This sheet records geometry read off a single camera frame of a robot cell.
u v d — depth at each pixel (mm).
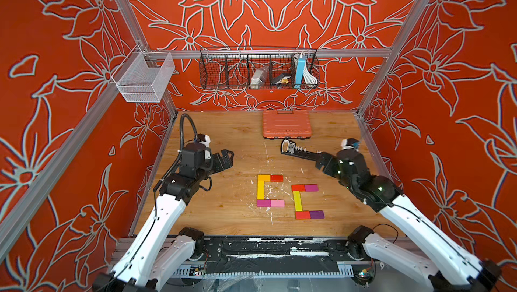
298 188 876
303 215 811
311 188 893
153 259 421
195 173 545
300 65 846
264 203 849
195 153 549
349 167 516
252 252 729
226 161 668
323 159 643
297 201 837
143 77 931
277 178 908
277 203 846
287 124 1081
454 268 381
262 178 901
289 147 1016
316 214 811
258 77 914
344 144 654
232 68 1005
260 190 876
